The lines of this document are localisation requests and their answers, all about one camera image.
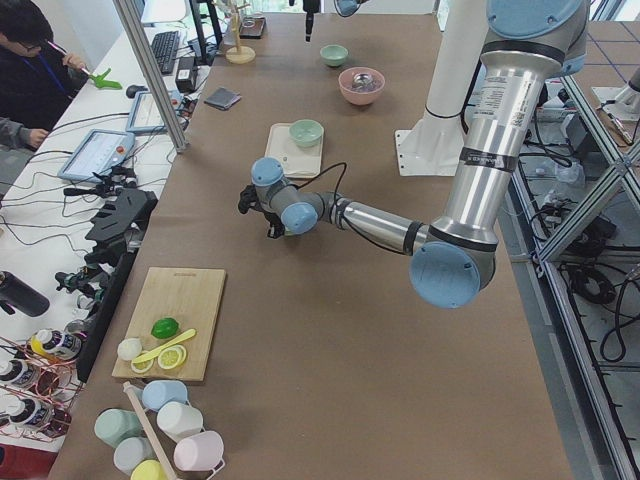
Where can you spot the yellow plastic knife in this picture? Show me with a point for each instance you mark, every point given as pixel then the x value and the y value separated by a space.
pixel 152 354

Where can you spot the grey folded cloth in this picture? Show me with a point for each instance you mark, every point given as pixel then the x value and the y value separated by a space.
pixel 222 99

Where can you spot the white garlic bulb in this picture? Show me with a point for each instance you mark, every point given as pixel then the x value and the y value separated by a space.
pixel 129 348

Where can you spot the pink cup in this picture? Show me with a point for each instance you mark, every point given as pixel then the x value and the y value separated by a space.
pixel 200 452

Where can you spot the teach pendant tablet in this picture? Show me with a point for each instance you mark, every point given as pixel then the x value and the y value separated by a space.
pixel 144 116
pixel 96 155

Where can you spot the wooden cutting board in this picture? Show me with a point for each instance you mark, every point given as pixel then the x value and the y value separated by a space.
pixel 190 296

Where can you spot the blue cup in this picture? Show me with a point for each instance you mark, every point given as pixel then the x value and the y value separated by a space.
pixel 158 393

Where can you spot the wooden mug tree stand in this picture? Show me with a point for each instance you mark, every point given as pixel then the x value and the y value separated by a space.
pixel 235 52

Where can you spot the black tray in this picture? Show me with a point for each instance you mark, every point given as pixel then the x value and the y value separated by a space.
pixel 252 27

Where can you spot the white wire cup rack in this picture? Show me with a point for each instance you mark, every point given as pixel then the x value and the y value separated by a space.
pixel 168 465

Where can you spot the white cup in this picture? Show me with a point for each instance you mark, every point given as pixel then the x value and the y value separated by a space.
pixel 179 421

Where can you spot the grey cup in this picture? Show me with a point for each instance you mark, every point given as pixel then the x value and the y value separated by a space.
pixel 131 452

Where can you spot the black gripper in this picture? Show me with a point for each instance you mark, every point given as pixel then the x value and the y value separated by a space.
pixel 270 222
pixel 310 15

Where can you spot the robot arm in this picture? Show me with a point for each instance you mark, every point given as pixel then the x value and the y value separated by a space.
pixel 493 63
pixel 344 8

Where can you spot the green bowl on tray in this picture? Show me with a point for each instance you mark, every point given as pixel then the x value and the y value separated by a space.
pixel 306 133

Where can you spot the aluminium frame post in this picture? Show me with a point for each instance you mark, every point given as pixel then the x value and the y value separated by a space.
pixel 136 34

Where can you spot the green bowl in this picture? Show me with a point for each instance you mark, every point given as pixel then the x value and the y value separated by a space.
pixel 306 133
pixel 334 55

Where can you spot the pink bowl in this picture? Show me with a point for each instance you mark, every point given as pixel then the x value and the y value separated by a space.
pixel 356 97

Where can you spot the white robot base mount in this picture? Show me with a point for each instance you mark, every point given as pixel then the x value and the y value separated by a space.
pixel 432 147

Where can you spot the green cup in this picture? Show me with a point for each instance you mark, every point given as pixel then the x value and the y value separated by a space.
pixel 113 426

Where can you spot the lemon slice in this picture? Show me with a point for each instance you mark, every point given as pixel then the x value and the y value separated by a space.
pixel 142 366
pixel 172 357

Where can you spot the cream rabbit tray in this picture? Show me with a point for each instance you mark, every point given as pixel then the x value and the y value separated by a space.
pixel 297 162

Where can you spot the black keyboard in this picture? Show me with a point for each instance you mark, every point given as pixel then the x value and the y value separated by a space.
pixel 164 47

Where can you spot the yellow cup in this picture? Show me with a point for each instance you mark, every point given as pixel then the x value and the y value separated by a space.
pixel 148 470

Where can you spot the seated person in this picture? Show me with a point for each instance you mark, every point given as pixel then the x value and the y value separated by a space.
pixel 38 83

